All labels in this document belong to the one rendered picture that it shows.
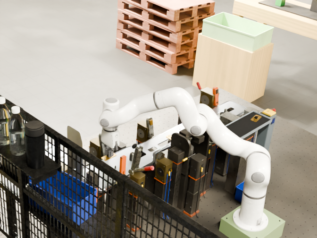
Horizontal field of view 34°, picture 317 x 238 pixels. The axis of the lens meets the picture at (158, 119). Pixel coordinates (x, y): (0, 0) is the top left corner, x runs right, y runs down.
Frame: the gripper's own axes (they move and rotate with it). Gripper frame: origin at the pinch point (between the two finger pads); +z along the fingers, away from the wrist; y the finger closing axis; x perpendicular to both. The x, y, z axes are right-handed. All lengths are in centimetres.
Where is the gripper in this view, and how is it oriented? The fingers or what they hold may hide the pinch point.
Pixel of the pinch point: (109, 152)
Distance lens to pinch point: 276.7
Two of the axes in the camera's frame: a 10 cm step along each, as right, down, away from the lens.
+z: -0.8, 8.7, 4.9
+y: -7.3, -3.9, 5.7
